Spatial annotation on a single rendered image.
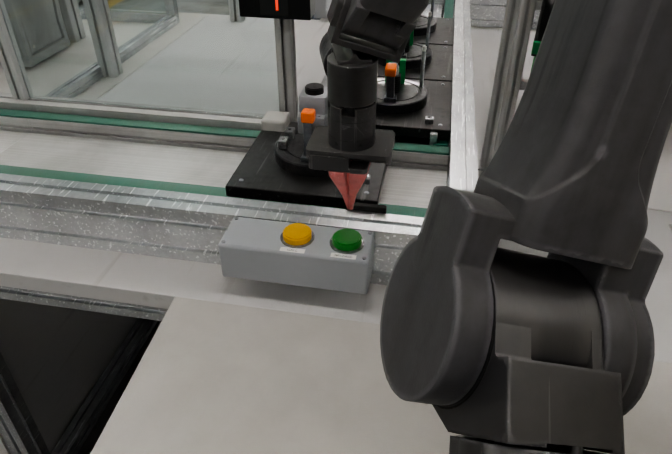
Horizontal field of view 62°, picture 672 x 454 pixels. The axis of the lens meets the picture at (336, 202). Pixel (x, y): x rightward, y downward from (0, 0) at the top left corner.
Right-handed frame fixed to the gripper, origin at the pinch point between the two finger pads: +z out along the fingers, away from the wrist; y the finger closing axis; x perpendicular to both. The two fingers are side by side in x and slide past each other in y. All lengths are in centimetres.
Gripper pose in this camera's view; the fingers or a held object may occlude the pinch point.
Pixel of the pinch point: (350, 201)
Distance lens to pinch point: 73.7
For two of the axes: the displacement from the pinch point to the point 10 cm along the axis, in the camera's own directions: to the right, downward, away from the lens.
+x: -1.8, 5.6, -8.1
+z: 0.1, 8.2, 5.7
